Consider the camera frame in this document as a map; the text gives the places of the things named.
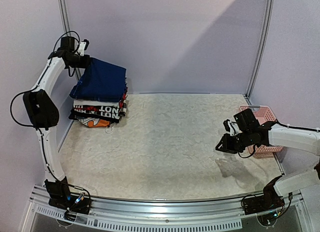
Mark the dark blue garment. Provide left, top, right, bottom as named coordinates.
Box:
left=69, top=58, right=127, bottom=102

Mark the pink plastic laundry basket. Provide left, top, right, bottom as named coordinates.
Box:
left=239, top=105, right=283, bottom=159

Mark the blue plaid flannel shirt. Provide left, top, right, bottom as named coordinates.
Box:
left=71, top=76, right=85, bottom=93

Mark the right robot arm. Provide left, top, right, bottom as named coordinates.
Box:
left=215, top=108, right=320, bottom=210

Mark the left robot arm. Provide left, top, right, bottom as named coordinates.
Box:
left=18, top=31, right=90, bottom=209

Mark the white folded t-shirt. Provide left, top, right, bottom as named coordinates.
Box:
left=73, top=100, right=120, bottom=107

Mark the red black plaid shirt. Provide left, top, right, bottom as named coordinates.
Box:
left=118, top=87, right=128, bottom=108

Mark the black shirt with white letters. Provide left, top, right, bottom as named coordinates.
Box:
left=68, top=105, right=126, bottom=123

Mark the orange white printed shirt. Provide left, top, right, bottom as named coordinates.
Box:
left=78, top=118, right=122, bottom=128

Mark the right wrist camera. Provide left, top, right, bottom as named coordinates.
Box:
left=223, top=119, right=240, bottom=136

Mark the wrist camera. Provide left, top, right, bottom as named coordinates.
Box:
left=77, top=39, right=90, bottom=56
left=223, top=119, right=240, bottom=136

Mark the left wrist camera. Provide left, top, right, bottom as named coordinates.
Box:
left=77, top=39, right=90, bottom=56

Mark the aluminium front rail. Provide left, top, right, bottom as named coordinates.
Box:
left=21, top=185, right=313, bottom=231

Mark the left aluminium frame post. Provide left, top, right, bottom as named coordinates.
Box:
left=58, top=0, right=70, bottom=33

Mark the aluminium frame post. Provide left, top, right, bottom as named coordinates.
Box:
left=58, top=0, right=70, bottom=33
left=245, top=0, right=274, bottom=100

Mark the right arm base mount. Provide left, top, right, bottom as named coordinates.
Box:
left=240, top=185, right=293, bottom=222

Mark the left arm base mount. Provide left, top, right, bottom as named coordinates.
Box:
left=44, top=177, right=92, bottom=221

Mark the right aluminium frame post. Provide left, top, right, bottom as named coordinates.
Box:
left=245, top=0, right=274, bottom=100

